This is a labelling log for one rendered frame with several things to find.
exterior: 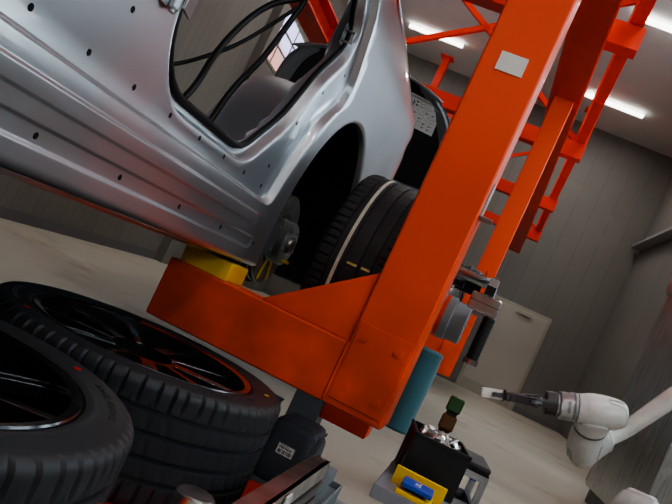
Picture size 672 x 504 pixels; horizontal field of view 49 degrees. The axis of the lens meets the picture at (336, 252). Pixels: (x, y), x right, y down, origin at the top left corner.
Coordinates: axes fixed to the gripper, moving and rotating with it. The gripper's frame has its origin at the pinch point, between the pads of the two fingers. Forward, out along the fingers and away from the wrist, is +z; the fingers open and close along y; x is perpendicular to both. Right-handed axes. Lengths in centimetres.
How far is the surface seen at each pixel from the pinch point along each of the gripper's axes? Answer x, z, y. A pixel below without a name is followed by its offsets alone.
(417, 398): 3.5, 23.1, 20.4
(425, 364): -6.6, 22.2, 21.1
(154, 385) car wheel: 0, 70, 113
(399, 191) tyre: -57, 37, 19
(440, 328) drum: -17.7, 19.1, 10.4
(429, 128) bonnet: -167, 41, -310
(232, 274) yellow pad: -23, 75, 53
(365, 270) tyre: -30, 43, 36
